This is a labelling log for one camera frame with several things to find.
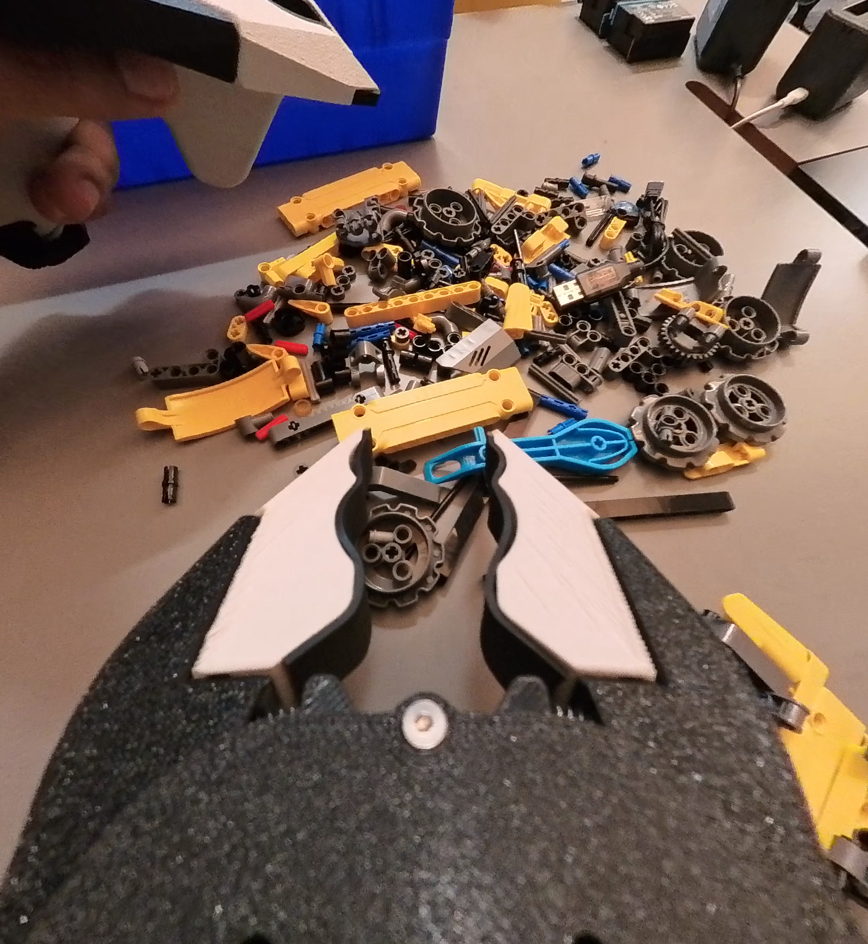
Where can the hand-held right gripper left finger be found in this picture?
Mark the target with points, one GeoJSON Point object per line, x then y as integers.
{"type": "Point", "coordinates": [279, 590]}

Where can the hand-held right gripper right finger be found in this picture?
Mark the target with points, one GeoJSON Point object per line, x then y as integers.
{"type": "Point", "coordinates": [574, 590]}

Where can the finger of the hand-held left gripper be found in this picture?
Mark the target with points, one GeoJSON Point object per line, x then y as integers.
{"type": "Point", "coordinates": [293, 59]}

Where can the dark grey toothed wheel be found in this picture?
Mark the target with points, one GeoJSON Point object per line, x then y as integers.
{"type": "Point", "coordinates": [404, 582]}

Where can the pile of toy brick pieces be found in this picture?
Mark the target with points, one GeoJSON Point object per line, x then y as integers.
{"type": "Point", "coordinates": [445, 214]}

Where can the person's left hand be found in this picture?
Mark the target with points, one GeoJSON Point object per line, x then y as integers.
{"type": "Point", "coordinates": [80, 169]}

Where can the blue plastic storage bin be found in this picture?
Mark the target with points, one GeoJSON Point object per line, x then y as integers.
{"type": "Point", "coordinates": [375, 74]}

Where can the long black brick beam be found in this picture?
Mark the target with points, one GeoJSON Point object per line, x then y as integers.
{"type": "Point", "coordinates": [662, 505]}

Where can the cyan brick separator tool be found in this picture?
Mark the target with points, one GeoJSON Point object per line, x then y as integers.
{"type": "Point", "coordinates": [574, 446]}

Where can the yellow flat brick panel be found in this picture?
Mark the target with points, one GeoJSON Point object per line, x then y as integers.
{"type": "Point", "coordinates": [434, 409]}
{"type": "Point", "coordinates": [349, 199]}

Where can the black connector pin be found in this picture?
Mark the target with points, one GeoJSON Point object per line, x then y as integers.
{"type": "Point", "coordinates": [170, 484]}

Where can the yellow curved brick panel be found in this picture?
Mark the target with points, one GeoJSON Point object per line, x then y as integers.
{"type": "Point", "coordinates": [220, 402]}

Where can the yellow brick pulley assembly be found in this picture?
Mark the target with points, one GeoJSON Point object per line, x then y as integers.
{"type": "Point", "coordinates": [832, 737]}

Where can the black open-lid battery charger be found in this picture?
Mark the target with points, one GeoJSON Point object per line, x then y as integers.
{"type": "Point", "coordinates": [743, 33]}

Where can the black two-slot battery charger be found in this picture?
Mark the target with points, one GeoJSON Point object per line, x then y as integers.
{"type": "Point", "coordinates": [832, 66]}

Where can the black camera battery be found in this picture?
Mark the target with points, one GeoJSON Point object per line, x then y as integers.
{"type": "Point", "coordinates": [655, 33]}
{"type": "Point", "coordinates": [596, 15]}

